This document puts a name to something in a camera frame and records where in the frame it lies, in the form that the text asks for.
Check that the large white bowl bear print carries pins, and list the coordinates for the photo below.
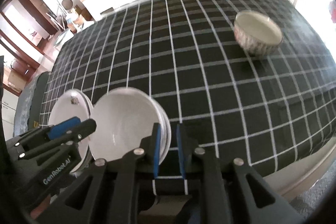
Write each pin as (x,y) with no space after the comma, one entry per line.
(123,117)

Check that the small floral patterned bowl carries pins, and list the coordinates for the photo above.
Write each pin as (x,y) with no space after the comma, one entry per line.
(257,33)

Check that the black white grid tablecloth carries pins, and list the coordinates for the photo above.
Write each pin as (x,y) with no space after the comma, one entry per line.
(271,111)

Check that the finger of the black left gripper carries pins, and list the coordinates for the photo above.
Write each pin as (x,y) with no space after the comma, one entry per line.
(43,139)

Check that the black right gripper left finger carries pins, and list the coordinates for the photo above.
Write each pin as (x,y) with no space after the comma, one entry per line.
(107,191)

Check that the white plate teddy bear print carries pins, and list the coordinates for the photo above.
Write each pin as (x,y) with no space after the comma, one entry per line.
(74,103)

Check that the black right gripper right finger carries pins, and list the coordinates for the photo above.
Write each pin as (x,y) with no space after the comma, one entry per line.
(226,193)

